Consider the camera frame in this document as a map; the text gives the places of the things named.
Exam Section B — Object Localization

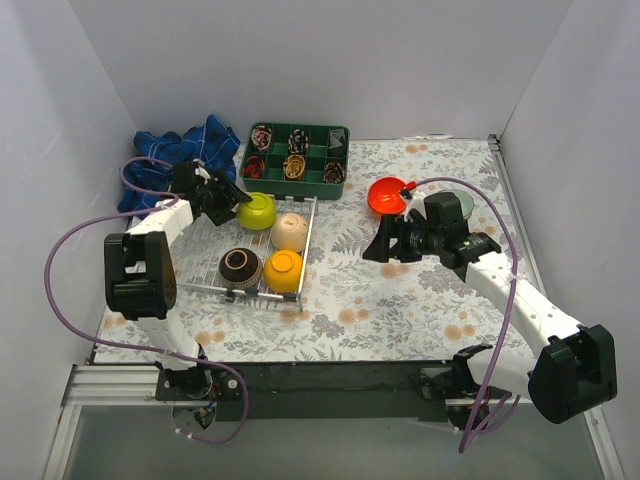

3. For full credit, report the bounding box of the orange bowl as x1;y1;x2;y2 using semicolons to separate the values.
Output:
367;177;406;215

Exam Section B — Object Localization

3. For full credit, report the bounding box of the lime green bowl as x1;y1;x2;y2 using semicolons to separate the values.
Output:
236;192;277;231

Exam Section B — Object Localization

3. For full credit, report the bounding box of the pale green white bowl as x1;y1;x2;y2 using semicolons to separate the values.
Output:
450;189;475;220

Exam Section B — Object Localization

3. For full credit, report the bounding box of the cream beige bowl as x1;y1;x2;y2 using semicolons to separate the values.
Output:
271;212;309;253

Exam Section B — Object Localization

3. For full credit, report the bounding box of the dark brown patterned bowl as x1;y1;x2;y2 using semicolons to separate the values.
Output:
218;248;263;289

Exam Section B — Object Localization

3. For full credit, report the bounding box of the yellow bowl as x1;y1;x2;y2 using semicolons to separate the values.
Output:
264;250;303;294

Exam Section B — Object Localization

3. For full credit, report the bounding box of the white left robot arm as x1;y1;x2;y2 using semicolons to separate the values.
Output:
104;160;251;400

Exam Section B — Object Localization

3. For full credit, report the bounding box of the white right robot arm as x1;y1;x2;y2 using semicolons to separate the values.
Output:
363;188;618;424

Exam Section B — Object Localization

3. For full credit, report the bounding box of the red black rolled tie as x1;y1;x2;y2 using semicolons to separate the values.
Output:
242;155;266;179

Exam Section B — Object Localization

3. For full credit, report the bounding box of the blue plaid cloth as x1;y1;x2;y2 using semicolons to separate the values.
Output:
117;114;240;213

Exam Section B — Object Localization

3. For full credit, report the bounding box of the green compartment organizer box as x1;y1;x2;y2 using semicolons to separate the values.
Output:
238;122;350;200

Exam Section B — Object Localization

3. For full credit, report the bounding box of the pink black rolled tie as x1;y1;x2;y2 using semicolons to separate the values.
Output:
250;124;273;152

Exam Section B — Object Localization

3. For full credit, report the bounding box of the yellow rolled tie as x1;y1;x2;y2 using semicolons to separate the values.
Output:
283;154;306;181

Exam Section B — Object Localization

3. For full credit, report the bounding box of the brown black rolled tie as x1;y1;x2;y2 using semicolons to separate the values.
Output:
323;161;346;184

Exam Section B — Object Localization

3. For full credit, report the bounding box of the dark multicolour rolled tie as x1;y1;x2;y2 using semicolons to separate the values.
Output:
288;129;309;155

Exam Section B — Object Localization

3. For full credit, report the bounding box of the black folded item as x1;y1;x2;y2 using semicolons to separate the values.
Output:
327;128;348;157

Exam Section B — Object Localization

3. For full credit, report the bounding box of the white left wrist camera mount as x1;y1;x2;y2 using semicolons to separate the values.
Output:
193;159;211;183

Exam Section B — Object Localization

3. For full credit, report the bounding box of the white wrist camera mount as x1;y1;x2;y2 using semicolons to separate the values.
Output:
399;182;426;221
193;159;211;183

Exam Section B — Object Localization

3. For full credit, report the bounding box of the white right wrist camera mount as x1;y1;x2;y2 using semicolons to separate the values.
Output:
399;182;426;221

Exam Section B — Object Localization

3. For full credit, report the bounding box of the aluminium frame rail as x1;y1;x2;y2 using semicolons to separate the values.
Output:
487;134;547;296

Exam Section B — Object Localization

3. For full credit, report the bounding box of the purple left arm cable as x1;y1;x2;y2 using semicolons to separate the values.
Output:
43;156;251;445

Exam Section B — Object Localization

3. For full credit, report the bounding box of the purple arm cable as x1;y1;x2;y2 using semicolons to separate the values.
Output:
404;177;524;454
43;156;251;445

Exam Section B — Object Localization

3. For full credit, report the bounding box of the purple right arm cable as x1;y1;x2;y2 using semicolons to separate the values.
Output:
404;177;524;454

